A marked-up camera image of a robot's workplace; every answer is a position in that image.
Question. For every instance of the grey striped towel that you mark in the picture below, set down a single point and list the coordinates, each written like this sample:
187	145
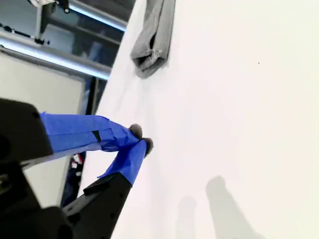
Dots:
159	37

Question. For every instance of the dark printed bag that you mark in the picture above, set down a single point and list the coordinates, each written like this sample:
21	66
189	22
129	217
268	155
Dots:
74	164

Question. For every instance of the white board panel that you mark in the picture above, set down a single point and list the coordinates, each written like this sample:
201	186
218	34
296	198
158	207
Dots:
37	82

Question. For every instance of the silver metal stand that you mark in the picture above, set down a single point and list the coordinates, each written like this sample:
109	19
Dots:
40	22

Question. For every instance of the grey metal frame rail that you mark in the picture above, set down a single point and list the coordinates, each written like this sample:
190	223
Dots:
62	62

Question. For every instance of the bright metal frame rail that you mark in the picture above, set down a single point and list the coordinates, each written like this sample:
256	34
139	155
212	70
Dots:
99	17

